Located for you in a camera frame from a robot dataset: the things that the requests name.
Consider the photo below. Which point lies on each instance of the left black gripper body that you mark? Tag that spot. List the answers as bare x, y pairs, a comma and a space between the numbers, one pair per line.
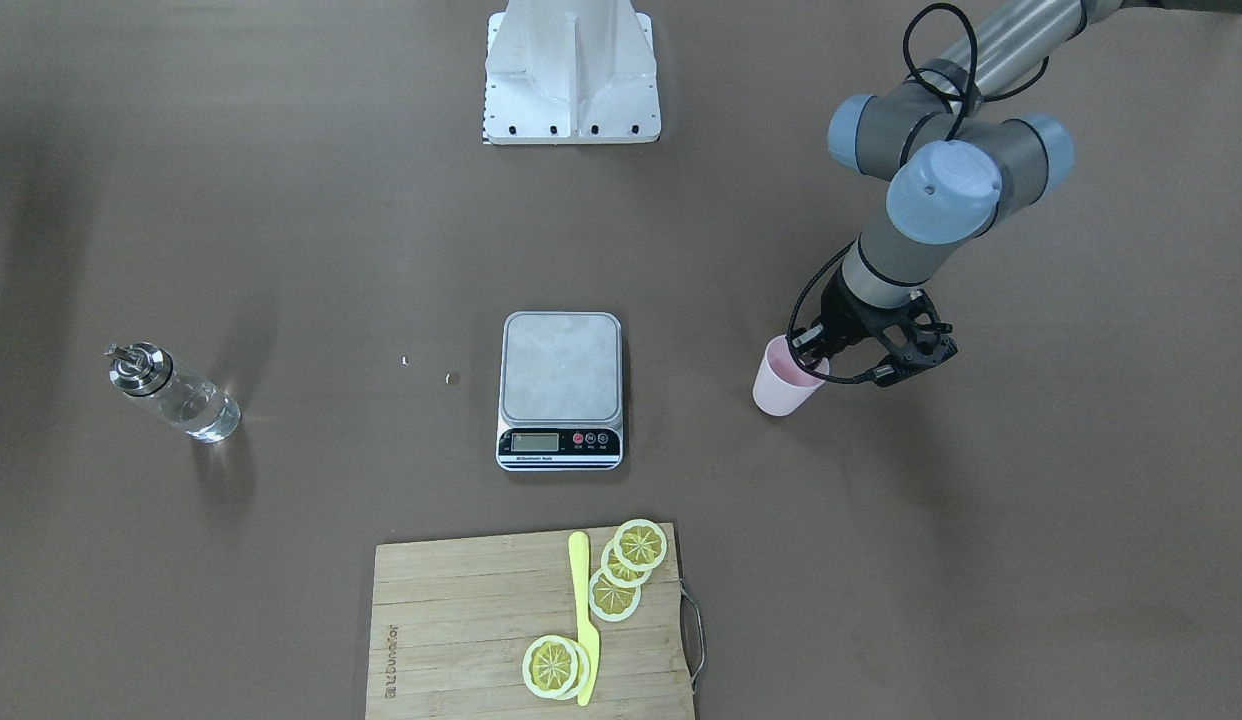
839, 318

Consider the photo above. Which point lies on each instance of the pink plastic cup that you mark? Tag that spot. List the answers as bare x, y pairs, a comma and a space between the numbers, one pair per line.
781, 386

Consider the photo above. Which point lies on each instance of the clear glass sauce bottle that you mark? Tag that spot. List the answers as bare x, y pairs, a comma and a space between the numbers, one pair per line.
184, 399

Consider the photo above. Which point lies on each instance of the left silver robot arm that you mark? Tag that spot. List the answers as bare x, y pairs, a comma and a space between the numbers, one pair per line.
951, 178

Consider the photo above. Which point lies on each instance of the silver kitchen scale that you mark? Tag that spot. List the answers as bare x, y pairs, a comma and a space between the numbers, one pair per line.
561, 392

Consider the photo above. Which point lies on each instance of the lemon slice toy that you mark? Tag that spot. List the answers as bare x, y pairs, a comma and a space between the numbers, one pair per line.
640, 545
617, 573
610, 602
556, 668

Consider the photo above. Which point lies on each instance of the yellow plastic knife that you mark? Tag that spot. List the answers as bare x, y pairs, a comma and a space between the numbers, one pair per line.
586, 634

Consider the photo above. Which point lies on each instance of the wooden cutting board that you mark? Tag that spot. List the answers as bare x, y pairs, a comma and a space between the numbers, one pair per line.
451, 619

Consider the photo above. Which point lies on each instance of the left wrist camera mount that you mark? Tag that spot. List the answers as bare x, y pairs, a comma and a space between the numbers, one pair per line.
914, 339

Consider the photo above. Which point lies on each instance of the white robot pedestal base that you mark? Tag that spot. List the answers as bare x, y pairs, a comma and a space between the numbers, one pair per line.
570, 73

